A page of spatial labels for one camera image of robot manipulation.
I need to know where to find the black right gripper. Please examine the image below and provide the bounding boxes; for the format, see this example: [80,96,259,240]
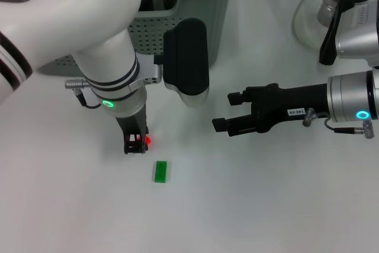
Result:
[211,82,330,137]

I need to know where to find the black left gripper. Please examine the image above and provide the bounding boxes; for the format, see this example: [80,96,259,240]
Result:
[115,105,149,155]

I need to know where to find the right gripper silver elbow plug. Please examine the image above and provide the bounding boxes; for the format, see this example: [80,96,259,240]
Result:
[301,107,375,140]

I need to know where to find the grey perforated storage bin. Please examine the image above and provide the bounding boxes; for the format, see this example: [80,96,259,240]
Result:
[0,0,237,76]

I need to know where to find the flat green building brick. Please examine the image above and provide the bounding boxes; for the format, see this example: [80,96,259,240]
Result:
[152,160,169,183]

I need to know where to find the left gripper silver plug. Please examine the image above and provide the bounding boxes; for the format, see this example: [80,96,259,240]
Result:
[65,78,89,89]

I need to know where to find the left gripper grey cable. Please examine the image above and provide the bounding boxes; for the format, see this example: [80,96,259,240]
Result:
[74,88,103,108]

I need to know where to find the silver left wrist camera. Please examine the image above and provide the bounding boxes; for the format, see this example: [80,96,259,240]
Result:
[137,18,210,108]

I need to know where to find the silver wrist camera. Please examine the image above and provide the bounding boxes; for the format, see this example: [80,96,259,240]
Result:
[137,18,210,108]
[334,0,379,67]

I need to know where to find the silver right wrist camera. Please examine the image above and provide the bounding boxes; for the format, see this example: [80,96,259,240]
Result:
[334,0,379,67]

